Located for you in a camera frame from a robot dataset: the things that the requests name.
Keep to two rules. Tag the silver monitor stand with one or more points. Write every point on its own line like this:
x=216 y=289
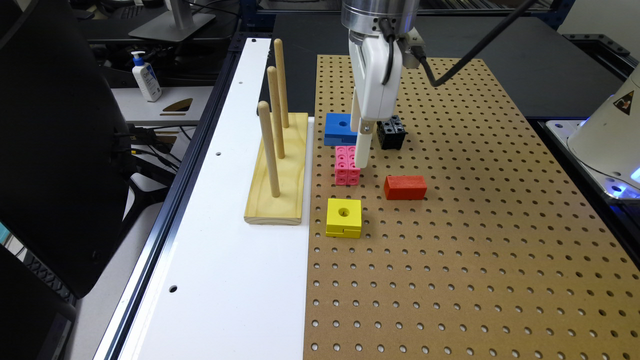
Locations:
x=174 y=25

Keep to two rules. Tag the red rectangular block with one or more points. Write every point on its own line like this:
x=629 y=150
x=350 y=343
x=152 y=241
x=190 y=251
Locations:
x=405 y=187

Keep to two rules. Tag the white board panel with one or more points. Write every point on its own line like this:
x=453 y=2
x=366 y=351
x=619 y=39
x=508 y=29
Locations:
x=224 y=289

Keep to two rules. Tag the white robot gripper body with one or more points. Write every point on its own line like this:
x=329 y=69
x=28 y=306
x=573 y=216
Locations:
x=377 y=69

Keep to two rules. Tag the pink studded block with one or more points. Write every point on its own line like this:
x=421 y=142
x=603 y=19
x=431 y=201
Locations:
x=345 y=171

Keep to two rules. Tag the white lotion pump bottle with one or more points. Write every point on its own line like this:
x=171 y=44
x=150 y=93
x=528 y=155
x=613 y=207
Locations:
x=145 y=78

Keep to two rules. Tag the black studded block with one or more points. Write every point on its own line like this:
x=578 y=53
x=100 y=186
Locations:
x=391 y=133

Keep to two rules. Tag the front wooden peg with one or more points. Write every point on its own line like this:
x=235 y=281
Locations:
x=269 y=147

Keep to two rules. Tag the middle wooden peg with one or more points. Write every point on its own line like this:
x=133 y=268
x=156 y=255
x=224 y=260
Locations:
x=272 y=77

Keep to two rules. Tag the yellow block with hole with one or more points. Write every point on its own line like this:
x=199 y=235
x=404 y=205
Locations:
x=344 y=218

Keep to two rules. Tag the wooden peg stand base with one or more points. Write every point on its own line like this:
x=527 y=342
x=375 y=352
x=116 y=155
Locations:
x=264 y=209

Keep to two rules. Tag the rear wooden peg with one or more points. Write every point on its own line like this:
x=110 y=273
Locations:
x=281 y=77

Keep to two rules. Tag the brown pegboard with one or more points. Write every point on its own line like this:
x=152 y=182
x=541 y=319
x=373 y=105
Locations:
x=503 y=257

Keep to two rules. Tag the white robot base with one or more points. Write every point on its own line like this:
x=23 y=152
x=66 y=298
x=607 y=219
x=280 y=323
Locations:
x=606 y=144

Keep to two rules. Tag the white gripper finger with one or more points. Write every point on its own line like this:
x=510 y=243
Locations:
x=355 y=113
x=363 y=143

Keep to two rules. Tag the wooden peg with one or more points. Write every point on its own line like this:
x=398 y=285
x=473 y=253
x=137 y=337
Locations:
x=272 y=77
x=281 y=77
x=269 y=147

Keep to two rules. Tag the blue block with hole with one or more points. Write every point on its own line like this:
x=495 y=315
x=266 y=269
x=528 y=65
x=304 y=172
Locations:
x=338 y=130

